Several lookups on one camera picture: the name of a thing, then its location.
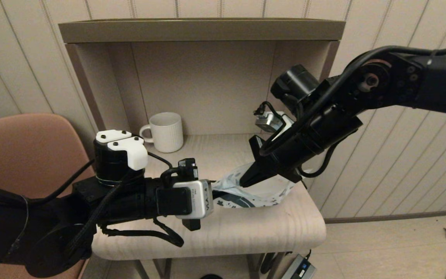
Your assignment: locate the light wood shelf cabinet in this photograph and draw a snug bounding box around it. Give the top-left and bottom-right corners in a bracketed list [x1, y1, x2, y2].
[58, 19, 345, 279]

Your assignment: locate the white ribbed ceramic mug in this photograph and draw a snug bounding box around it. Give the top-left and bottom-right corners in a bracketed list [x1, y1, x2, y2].
[139, 112, 184, 153]

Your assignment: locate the black sleeved cord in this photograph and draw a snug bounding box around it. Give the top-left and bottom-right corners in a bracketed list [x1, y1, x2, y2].
[260, 252, 277, 274]

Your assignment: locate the white pouch with horse print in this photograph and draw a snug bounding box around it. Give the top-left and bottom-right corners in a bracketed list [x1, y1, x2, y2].
[211, 163, 305, 208]

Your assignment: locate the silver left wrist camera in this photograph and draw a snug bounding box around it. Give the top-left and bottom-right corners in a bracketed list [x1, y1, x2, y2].
[157, 179, 214, 220]

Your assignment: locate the grey power adapter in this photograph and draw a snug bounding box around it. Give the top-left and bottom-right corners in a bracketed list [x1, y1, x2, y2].
[281, 254, 316, 279]

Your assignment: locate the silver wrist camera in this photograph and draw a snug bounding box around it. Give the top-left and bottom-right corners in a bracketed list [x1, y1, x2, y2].
[157, 179, 214, 220]
[255, 110, 285, 134]

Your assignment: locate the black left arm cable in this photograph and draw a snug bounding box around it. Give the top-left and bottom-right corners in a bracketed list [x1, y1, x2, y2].
[97, 151, 198, 248]

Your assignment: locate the brown baseboard strip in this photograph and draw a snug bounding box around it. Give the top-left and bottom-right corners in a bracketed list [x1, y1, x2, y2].
[324, 208, 446, 225]

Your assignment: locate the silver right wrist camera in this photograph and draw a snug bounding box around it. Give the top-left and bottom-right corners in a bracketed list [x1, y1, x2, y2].
[255, 110, 285, 134]

